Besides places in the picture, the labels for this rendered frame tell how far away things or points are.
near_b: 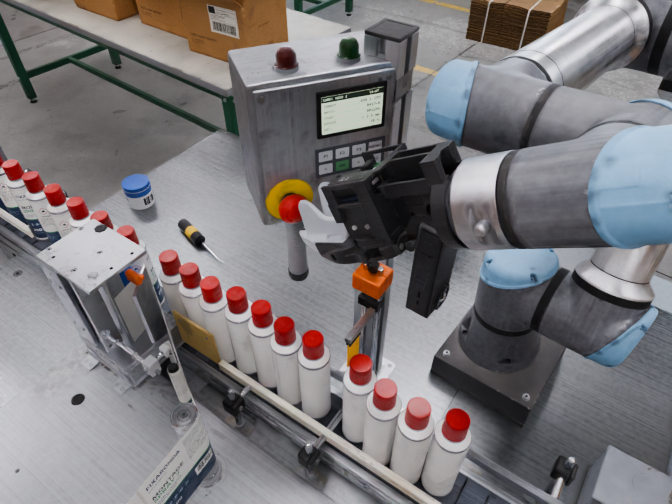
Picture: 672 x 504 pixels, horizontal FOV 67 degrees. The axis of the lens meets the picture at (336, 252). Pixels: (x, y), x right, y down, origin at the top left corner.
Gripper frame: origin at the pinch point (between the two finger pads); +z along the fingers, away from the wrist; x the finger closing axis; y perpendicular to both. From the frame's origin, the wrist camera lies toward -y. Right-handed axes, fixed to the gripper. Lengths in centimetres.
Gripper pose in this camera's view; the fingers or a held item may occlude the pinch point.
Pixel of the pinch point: (313, 236)
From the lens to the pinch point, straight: 56.7
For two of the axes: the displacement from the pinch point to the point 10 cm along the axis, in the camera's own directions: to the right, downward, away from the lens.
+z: -7.1, 0.2, 7.1
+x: -5.7, 5.8, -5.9
